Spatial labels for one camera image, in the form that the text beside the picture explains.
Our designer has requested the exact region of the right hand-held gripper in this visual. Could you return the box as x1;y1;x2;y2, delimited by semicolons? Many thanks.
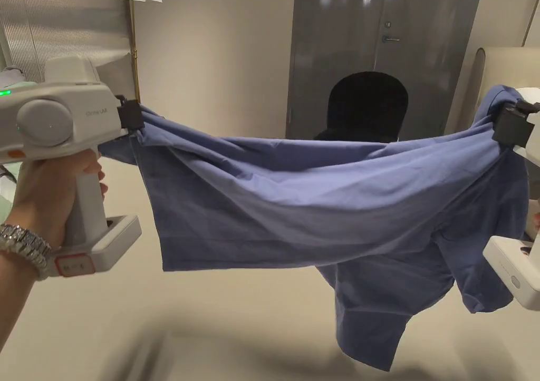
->
483;86;540;311

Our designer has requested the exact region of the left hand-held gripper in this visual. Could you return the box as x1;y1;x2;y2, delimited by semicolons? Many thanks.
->
0;56;144;279

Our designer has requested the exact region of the blue shirt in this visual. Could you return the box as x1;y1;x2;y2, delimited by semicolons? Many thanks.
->
101;85;532;374

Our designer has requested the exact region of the person's left forearm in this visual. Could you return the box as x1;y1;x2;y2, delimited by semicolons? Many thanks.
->
0;222;55;348

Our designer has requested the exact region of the person's left hand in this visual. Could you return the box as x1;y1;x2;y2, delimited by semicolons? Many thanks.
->
8;146;107;251

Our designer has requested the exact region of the floor lamp with brass pole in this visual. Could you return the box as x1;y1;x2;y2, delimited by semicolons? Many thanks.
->
102;0;163;103

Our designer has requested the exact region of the black rounded chair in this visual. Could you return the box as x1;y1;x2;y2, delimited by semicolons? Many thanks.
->
314;71;410;142

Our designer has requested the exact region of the grey door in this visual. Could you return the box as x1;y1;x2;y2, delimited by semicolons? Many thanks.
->
288;0;487;142

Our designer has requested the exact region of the bed with beige sheet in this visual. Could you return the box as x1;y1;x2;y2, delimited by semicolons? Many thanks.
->
0;128;540;381

